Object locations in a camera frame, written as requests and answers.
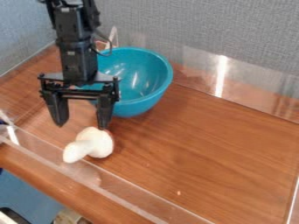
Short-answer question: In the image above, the clear acrylic back barrier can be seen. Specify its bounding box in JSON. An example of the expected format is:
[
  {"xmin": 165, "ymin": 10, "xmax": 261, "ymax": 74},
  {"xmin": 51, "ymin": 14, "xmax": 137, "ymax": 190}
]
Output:
[{"xmin": 171, "ymin": 46, "xmax": 299, "ymax": 123}]

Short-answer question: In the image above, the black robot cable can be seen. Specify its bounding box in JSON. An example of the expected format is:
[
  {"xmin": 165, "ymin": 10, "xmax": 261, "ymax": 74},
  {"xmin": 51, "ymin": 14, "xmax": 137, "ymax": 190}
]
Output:
[{"xmin": 90, "ymin": 31, "xmax": 115, "ymax": 58}]

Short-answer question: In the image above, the clear acrylic corner bracket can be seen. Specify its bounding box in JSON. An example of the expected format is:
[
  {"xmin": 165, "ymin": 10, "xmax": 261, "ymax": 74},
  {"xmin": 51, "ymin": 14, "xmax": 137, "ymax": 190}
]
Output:
[{"xmin": 95, "ymin": 26, "xmax": 119, "ymax": 50}]

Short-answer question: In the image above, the clear acrylic front barrier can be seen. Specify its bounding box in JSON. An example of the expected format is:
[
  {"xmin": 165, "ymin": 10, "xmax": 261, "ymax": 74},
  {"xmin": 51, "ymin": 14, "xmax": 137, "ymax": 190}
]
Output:
[{"xmin": 0, "ymin": 125, "xmax": 214, "ymax": 224}]

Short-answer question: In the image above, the clear acrylic barrier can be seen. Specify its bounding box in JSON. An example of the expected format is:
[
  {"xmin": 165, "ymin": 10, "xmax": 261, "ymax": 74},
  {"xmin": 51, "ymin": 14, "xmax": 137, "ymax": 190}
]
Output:
[
  {"xmin": 171, "ymin": 46, "xmax": 299, "ymax": 123},
  {"xmin": 0, "ymin": 125, "xmax": 214, "ymax": 224}
]

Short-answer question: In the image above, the blue plastic bowl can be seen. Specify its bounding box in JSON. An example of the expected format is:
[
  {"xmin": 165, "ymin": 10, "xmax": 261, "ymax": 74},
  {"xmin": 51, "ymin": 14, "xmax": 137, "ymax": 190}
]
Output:
[{"xmin": 79, "ymin": 46, "xmax": 175, "ymax": 118}]

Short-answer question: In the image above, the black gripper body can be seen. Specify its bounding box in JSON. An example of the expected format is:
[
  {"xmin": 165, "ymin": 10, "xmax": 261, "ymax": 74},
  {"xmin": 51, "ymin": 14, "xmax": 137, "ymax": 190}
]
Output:
[{"xmin": 38, "ymin": 72, "xmax": 122, "ymax": 103}]

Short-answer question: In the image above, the brown toy mushroom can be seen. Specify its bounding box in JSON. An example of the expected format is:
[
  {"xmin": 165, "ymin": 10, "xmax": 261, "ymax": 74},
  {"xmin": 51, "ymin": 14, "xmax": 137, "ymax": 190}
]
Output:
[{"xmin": 63, "ymin": 127, "xmax": 115, "ymax": 164}]

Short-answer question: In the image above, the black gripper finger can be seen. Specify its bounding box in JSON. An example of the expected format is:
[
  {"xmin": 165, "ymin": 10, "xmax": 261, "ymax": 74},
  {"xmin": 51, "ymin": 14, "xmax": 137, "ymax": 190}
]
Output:
[
  {"xmin": 43, "ymin": 93, "xmax": 70, "ymax": 127},
  {"xmin": 98, "ymin": 97, "xmax": 115, "ymax": 130}
]

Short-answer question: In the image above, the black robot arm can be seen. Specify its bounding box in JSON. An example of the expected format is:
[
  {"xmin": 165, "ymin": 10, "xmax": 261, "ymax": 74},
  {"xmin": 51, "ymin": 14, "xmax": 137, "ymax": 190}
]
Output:
[{"xmin": 38, "ymin": 0, "xmax": 121, "ymax": 130}]

